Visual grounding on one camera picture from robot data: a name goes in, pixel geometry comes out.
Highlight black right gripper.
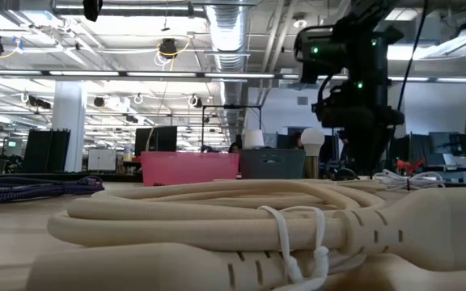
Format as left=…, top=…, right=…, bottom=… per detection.
left=311, top=80, right=405, bottom=175

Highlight beige braided cable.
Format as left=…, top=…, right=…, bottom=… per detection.
left=24, top=177, right=466, bottom=291

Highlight purple-blue braided cable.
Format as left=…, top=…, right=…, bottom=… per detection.
left=0, top=175, right=105, bottom=205

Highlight black round base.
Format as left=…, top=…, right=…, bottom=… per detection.
left=333, top=167, right=360, bottom=181

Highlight red object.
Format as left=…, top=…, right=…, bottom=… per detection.
left=396, top=157, right=426, bottom=175

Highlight bulb lamp with brass base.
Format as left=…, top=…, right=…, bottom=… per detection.
left=300, top=127, right=326, bottom=180

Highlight grey monitor screen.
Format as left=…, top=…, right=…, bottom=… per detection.
left=429, top=131, right=466, bottom=155

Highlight grey-teal plastic bin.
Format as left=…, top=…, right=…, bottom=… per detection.
left=239, top=148, right=307, bottom=180

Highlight white cylindrical lampshade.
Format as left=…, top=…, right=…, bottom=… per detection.
left=243, top=129, right=265, bottom=150

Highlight pink translucent plastic bin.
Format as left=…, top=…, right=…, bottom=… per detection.
left=140, top=151, right=240, bottom=187

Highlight black computer monitor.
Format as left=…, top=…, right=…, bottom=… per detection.
left=134, top=125, right=178, bottom=158

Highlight white cabinet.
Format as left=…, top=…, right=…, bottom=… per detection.
left=87, top=148, right=117, bottom=171

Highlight white building column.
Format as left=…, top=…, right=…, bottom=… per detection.
left=51, top=80, right=87, bottom=173

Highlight black upright panels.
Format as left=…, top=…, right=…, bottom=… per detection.
left=23, top=129, right=71, bottom=174

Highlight white coiled cable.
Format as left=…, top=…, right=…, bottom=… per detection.
left=372, top=168, right=447, bottom=192

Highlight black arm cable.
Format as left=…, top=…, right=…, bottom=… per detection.
left=396, top=0, right=429, bottom=112

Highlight white cable tie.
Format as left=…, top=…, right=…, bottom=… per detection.
left=256, top=205, right=331, bottom=291

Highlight silver corrugated ventilation duct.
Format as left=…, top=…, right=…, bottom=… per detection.
left=205, top=3, right=251, bottom=74

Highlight long light rail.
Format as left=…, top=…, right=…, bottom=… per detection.
left=0, top=69, right=466, bottom=84

